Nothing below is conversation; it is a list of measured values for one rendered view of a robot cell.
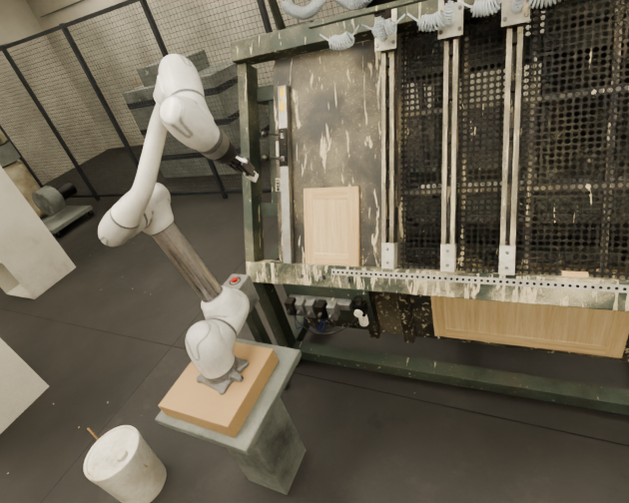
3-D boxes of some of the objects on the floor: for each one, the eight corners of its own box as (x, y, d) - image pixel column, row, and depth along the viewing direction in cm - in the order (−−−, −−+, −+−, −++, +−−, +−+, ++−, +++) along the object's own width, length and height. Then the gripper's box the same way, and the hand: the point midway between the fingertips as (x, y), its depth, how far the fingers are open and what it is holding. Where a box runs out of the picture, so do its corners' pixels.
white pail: (107, 500, 227) (58, 459, 201) (143, 451, 248) (103, 408, 222) (144, 520, 213) (97, 479, 187) (179, 466, 234) (141, 422, 208)
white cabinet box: (6, 293, 472) (-145, 129, 359) (48, 263, 512) (-76, 107, 399) (34, 298, 445) (-120, 122, 331) (76, 266, 485) (-49, 100, 372)
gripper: (240, 139, 114) (275, 172, 135) (205, 132, 119) (245, 165, 140) (230, 163, 113) (267, 192, 135) (196, 154, 118) (237, 184, 140)
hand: (251, 174), depth 134 cm, fingers closed
